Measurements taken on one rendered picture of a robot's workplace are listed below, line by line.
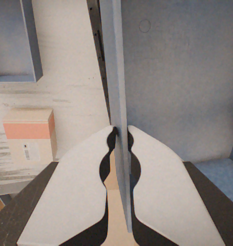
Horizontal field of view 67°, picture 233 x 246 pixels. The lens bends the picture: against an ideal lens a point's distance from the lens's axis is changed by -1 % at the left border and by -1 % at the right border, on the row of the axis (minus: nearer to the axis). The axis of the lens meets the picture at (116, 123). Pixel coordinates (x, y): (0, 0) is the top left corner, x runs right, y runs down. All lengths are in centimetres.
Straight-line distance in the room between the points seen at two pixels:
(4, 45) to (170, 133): 48
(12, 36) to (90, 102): 26
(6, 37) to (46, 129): 25
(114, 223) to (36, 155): 32
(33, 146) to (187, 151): 45
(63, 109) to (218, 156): 45
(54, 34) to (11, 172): 51
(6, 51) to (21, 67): 5
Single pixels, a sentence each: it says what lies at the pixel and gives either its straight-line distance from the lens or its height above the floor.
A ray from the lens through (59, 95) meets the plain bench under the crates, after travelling 57.
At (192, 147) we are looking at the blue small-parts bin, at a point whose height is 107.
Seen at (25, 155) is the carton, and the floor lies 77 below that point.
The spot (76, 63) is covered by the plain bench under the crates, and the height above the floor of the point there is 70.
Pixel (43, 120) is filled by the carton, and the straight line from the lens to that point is 53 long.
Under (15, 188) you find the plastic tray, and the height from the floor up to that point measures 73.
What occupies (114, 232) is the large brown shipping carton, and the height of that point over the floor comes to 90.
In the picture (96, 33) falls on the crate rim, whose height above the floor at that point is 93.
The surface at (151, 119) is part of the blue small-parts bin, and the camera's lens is 18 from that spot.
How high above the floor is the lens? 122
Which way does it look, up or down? 60 degrees down
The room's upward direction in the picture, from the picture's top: 167 degrees clockwise
